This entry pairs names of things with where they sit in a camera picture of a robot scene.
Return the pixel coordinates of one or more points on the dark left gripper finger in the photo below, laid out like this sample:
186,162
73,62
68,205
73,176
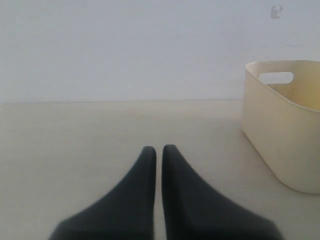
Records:
125,213

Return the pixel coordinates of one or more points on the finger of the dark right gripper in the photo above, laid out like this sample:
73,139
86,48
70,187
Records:
193,210

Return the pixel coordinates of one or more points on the small cream plastic bin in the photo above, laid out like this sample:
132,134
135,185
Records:
281,118

